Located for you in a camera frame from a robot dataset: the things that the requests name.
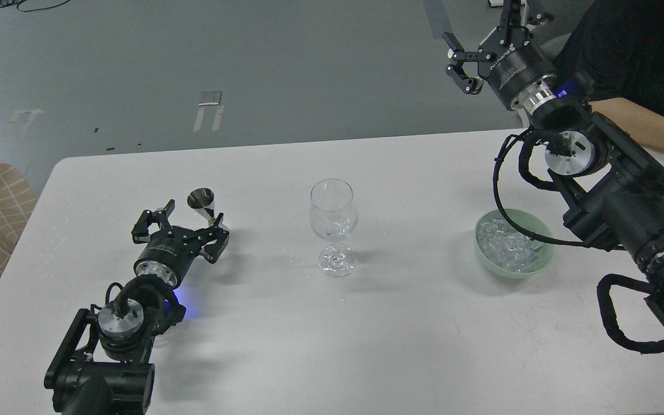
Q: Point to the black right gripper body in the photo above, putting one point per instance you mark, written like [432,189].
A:
[515,68]

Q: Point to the seated person in black shirt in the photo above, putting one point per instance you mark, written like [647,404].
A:
[620,45]

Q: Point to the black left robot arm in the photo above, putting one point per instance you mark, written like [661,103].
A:
[103,366]

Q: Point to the steel cocktail jigger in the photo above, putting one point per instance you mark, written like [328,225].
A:
[201,200]

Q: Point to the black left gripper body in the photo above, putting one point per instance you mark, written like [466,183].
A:
[169,253]

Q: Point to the green bowl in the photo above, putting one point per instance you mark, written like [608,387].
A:
[547,254]

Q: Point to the pile of ice cubes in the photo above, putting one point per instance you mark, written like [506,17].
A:
[507,248]

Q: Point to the clear wine glass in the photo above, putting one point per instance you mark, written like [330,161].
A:
[334,218]

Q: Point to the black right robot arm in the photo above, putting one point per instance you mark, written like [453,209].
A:
[614,189]

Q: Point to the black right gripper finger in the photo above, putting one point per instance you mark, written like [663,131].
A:
[458,58]
[517,20]

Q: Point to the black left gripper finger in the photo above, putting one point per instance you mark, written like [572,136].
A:
[140,232]
[215,227]

